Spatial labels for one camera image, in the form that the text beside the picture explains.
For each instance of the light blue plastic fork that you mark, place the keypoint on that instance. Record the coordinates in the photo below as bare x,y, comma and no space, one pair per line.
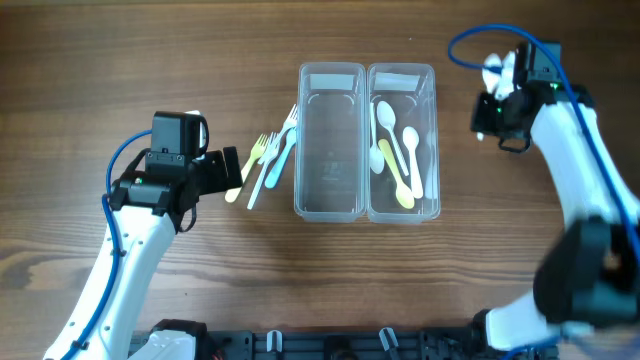
276,171

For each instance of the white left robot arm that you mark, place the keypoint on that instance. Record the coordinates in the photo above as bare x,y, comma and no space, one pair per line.
144,209

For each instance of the short white plastic fork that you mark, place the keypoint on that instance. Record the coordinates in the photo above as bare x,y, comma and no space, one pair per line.
290,122

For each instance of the long white plastic fork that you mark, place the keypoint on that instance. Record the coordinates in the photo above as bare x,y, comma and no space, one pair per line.
267,158

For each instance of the thick white plastic spoon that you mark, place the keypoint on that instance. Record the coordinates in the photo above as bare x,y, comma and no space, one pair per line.
411,141

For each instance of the yellow plastic spoon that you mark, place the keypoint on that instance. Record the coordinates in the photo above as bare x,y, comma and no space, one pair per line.
403,193

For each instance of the yellow plastic fork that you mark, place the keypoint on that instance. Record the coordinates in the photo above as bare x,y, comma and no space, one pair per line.
256,153

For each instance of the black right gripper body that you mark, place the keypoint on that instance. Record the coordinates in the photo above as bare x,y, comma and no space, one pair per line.
490,114

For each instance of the thin white plastic spoon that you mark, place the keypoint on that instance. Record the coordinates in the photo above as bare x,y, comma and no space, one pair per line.
376,159

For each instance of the clear plastic container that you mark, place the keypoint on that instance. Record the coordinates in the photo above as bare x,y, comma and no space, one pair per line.
329,181
410,89

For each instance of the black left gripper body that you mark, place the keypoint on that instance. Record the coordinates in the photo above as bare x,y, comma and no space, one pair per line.
209,171

